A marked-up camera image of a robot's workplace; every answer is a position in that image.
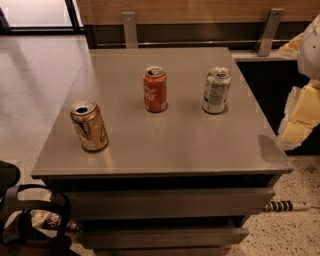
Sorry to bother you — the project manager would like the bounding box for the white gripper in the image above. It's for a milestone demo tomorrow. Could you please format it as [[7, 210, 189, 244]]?
[[277, 14, 320, 150]]

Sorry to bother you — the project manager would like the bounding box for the gold soda can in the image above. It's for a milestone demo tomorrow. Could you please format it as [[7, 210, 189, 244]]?
[[70, 99, 109, 152]]

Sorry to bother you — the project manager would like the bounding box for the silver green 7up can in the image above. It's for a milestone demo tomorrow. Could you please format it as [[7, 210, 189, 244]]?
[[202, 66, 232, 114]]

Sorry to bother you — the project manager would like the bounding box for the red Coca-Cola can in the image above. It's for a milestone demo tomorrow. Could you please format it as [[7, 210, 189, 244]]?
[[143, 66, 167, 113]]

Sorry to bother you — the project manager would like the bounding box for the grey drawer cabinet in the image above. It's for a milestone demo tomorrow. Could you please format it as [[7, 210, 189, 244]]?
[[32, 48, 290, 256]]

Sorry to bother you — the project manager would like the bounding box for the upper grey drawer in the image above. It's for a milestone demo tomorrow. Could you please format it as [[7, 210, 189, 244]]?
[[67, 188, 274, 220]]

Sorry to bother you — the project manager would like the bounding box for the grey drawer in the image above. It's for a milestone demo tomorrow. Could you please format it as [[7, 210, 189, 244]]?
[[77, 227, 249, 249], [67, 188, 274, 220]]

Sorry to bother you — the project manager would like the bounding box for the lower grey drawer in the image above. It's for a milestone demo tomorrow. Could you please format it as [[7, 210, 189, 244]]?
[[77, 227, 249, 249]]

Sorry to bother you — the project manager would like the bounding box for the crumpled snack bag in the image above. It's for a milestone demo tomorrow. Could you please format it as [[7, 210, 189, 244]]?
[[30, 191, 81, 234]]

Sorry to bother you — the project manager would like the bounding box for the horizontal metal rail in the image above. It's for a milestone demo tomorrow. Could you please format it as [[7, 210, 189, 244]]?
[[97, 39, 290, 49]]

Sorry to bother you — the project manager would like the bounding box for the right metal bracket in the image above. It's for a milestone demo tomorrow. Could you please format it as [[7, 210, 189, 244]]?
[[255, 8, 284, 57]]

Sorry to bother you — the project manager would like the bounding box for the metal bracket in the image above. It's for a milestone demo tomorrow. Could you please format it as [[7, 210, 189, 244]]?
[[255, 8, 284, 57], [122, 11, 138, 48]]

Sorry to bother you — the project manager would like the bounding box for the striped black white handle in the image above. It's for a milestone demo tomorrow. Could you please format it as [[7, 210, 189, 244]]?
[[264, 200, 311, 212]]

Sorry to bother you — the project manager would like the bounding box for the left metal bracket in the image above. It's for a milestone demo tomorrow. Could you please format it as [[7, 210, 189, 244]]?
[[122, 11, 138, 48]]

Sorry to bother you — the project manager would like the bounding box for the black chair frame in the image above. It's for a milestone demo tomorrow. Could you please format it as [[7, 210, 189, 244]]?
[[0, 161, 73, 256]]

